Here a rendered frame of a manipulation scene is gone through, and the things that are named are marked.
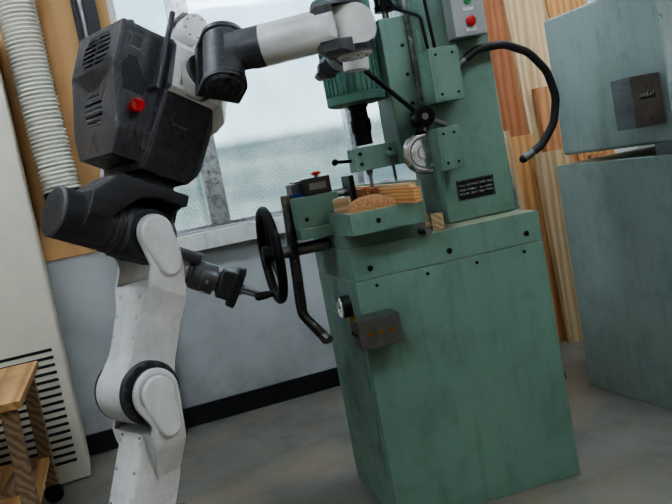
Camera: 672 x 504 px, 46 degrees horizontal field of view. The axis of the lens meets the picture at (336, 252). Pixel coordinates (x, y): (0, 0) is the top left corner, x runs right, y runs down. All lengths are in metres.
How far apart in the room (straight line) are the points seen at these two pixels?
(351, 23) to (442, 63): 0.60
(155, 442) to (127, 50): 0.84
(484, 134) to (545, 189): 1.49
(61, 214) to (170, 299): 0.30
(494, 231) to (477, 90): 0.42
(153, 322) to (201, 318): 1.83
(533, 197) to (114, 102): 2.53
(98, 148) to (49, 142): 1.58
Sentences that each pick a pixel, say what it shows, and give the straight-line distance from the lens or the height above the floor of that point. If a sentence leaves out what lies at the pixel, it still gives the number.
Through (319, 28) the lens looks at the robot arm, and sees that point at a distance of 1.71.
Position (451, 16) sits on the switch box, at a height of 1.38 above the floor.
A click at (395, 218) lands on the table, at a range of 2.10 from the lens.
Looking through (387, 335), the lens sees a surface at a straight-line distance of 2.12.
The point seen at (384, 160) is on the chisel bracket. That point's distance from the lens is 2.37.
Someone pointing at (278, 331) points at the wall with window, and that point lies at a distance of 3.73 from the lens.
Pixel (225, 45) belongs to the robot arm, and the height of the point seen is 1.32.
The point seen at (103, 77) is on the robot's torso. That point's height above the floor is 1.31.
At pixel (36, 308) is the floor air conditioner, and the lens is 3.29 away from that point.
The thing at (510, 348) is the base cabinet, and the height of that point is 0.42.
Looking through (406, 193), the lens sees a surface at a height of 0.93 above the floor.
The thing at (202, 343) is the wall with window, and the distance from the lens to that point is 3.66.
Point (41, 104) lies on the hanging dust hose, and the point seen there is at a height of 1.48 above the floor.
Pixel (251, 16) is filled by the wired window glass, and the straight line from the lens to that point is 3.85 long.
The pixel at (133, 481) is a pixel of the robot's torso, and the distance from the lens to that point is 1.84.
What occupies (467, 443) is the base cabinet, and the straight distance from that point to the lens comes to 2.36.
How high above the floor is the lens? 1.03
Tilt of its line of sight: 6 degrees down
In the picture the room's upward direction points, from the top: 11 degrees counter-clockwise
